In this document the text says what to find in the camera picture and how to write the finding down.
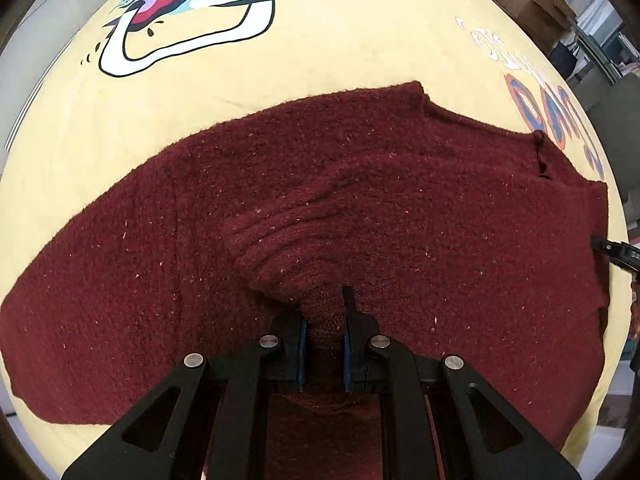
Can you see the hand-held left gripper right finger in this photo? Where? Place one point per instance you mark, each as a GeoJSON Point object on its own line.
{"type": "Point", "coordinates": [347, 360]}

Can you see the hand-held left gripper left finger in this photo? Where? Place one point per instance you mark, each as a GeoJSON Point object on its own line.
{"type": "Point", "coordinates": [301, 355]}

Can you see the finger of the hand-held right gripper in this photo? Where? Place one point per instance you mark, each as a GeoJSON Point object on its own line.
{"type": "Point", "coordinates": [617, 250]}

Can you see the maroon knitted sweater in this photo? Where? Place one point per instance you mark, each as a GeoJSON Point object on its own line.
{"type": "Point", "coordinates": [400, 200]}

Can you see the grey-green chair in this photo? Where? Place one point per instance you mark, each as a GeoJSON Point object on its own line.
{"type": "Point", "coordinates": [615, 105]}

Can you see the dark blue bag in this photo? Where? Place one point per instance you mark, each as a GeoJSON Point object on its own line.
{"type": "Point", "coordinates": [565, 60]}

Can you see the brown wooden cabinet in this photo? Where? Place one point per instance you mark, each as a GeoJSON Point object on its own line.
{"type": "Point", "coordinates": [530, 0]}

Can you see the yellow cartoon printed bedsheet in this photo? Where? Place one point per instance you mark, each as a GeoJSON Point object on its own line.
{"type": "Point", "coordinates": [300, 70]}

